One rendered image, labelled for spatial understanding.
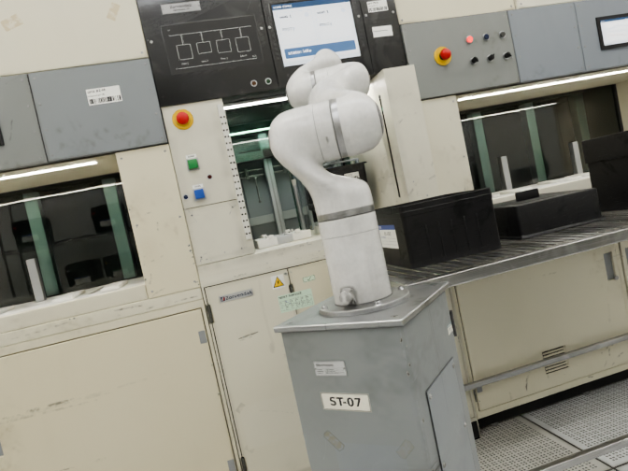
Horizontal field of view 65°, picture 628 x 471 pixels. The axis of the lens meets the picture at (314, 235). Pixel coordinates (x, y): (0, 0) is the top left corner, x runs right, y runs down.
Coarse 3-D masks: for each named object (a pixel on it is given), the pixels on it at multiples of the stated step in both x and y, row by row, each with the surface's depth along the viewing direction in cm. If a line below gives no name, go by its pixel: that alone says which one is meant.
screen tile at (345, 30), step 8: (320, 8) 171; (328, 8) 172; (336, 8) 172; (320, 16) 171; (328, 16) 172; (336, 16) 172; (344, 16) 173; (344, 24) 173; (320, 32) 171; (328, 32) 172; (336, 32) 173; (344, 32) 173; (352, 32) 174
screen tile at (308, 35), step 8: (280, 16) 168; (288, 16) 169; (296, 16) 169; (280, 24) 168; (288, 24) 169; (312, 24) 171; (280, 32) 168; (288, 32) 169; (296, 32) 169; (304, 32) 170; (312, 32) 171; (288, 40) 169; (296, 40) 169; (304, 40) 170; (312, 40) 171
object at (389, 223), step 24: (480, 192) 136; (384, 216) 144; (408, 216) 132; (432, 216) 133; (456, 216) 135; (480, 216) 136; (384, 240) 149; (408, 240) 132; (432, 240) 133; (456, 240) 135; (480, 240) 136; (408, 264) 134
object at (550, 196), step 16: (528, 192) 160; (560, 192) 163; (576, 192) 149; (592, 192) 149; (496, 208) 154; (512, 208) 146; (528, 208) 145; (544, 208) 146; (560, 208) 147; (576, 208) 148; (592, 208) 149; (512, 224) 147; (528, 224) 145; (544, 224) 146; (560, 224) 147; (576, 224) 148
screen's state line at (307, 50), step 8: (352, 40) 174; (296, 48) 169; (304, 48) 170; (312, 48) 171; (320, 48) 171; (328, 48) 172; (336, 48) 173; (344, 48) 173; (352, 48) 174; (288, 56) 169; (296, 56) 169
